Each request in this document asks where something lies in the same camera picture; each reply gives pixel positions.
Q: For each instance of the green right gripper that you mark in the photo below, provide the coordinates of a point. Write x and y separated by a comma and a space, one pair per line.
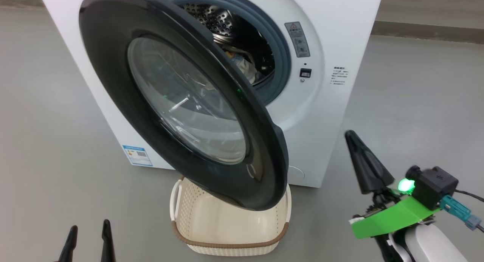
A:
397, 214

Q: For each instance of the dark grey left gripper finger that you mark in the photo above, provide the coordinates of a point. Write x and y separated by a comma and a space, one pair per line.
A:
68, 247
107, 243

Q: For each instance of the pile of clothes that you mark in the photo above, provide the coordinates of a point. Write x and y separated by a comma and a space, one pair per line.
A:
245, 67

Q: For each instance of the dark round washer door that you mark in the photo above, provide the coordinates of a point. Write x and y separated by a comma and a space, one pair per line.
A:
113, 84

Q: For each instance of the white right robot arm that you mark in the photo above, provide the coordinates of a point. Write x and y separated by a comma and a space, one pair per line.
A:
431, 243

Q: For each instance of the white front-load washing machine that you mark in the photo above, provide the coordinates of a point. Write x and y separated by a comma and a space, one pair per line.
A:
340, 35

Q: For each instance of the grey rubber door gasket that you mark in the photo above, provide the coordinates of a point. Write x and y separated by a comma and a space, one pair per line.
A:
281, 58

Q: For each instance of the stainless steel washing machine drum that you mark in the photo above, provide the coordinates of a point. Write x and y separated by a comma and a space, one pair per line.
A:
223, 22

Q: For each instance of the blue energy label sticker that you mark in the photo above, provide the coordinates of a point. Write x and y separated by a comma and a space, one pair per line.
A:
137, 155

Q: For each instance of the cream perforated laundry basket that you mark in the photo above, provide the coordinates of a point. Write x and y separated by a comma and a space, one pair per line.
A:
227, 228

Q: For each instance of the grey warning sticker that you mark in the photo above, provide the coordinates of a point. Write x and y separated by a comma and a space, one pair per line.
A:
297, 39

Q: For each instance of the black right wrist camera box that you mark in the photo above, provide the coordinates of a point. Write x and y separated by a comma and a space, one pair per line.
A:
435, 184

